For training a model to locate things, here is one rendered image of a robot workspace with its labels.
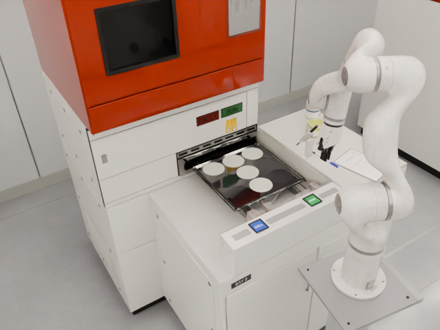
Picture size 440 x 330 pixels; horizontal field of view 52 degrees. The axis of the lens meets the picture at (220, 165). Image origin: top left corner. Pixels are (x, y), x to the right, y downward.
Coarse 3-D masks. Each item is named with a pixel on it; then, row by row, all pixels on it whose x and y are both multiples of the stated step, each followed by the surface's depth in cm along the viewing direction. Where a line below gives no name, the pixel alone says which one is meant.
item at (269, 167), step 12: (264, 156) 212; (228, 168) 206; (264, 168) 205; (276, 168) 205; (216, 180) 199; (228, 180) 199; (240, 180) 198; (276, 180) 198; (288, 180) 198; (228, 192) 192; (240, 192) 192; (252, 192) 191; (264, 192) 191; (240, 204) 185
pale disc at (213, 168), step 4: (208, 164) 209; (212, 164) 209; (216, 164) 209; (220, 164) 208; (204, 168) 206; (208, 168) 206; (212, 168) 206; (216, 168) 206; (220, 168) 206; (224, 168) 206; (204, 172) 204; (208, 172) 204; (212, 172) 204; (216, 172) 204; (220, 172) 204
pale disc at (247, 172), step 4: (240, 168) 206; (244, 168) 205; (248, 168) 205; (252, 168) 205; (256, 168) 205; (236, 172) 203; (240, 172) 203; (244, 172) 203; (248, 172) 203; (252, 172) 203; (256, 172) 203; (240, 176) 201; (244, 176) 201; (248, 176) 200; (252, 176) 200; (256, 176) 200
